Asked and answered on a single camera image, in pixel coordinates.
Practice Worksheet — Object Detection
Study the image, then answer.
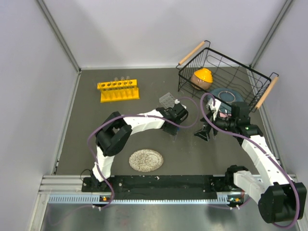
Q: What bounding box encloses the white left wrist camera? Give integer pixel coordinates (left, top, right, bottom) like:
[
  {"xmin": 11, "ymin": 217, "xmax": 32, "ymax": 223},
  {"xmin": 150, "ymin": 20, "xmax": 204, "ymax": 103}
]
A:
[{"xmin": 174, "ymin": 99, "xmax": 187, "ymax": 109}]

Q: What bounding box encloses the yellow test tube rack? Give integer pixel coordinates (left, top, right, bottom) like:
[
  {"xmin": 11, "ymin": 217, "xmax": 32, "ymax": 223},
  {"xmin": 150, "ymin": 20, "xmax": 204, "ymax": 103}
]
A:
[{"xmin": 97, "ymin": 79, "xmax": 140, "ymax": 103}]

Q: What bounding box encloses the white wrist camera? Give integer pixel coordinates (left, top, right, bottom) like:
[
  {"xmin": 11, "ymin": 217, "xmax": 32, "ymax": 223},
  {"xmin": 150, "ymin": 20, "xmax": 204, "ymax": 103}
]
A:
[
  {"xmin": 174, "ymin": 99, "xmax": 187, "ymax": 109},
  {"xmin": 206, "ymin": 98, "xmax": 221, "ymax": 120}
]

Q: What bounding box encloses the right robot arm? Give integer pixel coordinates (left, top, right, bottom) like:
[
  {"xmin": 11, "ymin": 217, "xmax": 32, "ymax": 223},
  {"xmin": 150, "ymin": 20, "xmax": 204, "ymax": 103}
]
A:
[{"xmin": 195, "ymin": 99, "xmax": 307, "ymax": 229}]

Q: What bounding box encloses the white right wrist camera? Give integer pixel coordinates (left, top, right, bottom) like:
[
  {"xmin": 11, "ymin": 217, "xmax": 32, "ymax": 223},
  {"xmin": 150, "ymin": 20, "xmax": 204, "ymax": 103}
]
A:
[{"xmin": 206, "ymin": 98, "xmax": 221, "ymax": 120}]

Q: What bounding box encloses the clear plastic tube rack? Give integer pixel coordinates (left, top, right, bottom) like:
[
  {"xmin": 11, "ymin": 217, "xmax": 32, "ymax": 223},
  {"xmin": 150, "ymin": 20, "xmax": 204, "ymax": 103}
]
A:
[{"xmin": 159, "ymin": 92, "xmax": 177, "ymax": 109}]

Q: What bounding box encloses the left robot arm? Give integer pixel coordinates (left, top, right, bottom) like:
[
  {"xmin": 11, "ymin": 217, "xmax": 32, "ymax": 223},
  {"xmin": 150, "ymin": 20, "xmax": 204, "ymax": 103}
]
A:
[{"xmin": 91, "ymin": 103, "xmax": 189, "ymax": 191}]

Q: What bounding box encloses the speckled white plate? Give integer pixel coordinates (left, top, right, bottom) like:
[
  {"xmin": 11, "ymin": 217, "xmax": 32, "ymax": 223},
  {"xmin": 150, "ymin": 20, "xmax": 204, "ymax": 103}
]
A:
[{"xmin": 128, "ymin": 149, "xmax": 164, "ymax": 172}]

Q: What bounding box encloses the yellow brown bowl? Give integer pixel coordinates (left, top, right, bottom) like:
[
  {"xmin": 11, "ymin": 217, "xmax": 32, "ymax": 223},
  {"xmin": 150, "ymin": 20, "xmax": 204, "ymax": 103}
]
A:
[{"xmin": 191, "ymin": 68, "xmax": 213, "ymax": 90}]

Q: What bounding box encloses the blue plate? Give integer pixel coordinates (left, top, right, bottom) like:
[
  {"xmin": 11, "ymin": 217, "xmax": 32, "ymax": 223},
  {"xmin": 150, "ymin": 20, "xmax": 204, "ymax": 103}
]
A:
[{"xmin": 210, "ymin": 88, "xmax": 244, "ymax": 114}]

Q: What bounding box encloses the black wire basket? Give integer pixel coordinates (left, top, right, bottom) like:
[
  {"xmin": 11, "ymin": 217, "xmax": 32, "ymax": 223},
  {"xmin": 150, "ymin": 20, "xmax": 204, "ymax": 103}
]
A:
[{"xmin": 176, "ymin": 40, "xmax": 279, "ymax": 112}]

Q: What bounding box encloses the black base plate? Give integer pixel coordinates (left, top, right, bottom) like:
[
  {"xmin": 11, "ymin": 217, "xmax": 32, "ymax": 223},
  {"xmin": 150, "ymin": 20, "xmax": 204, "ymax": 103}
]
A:
[{"xmin": 81, "ymin": 175, "xmax": 229, "ymax": 200}]

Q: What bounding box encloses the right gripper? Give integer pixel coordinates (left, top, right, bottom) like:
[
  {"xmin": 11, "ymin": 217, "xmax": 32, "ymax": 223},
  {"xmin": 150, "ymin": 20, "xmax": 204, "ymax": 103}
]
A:
[{"xmin": 193, "ymin": 109, "xmax": 237, "ymax": 141}]

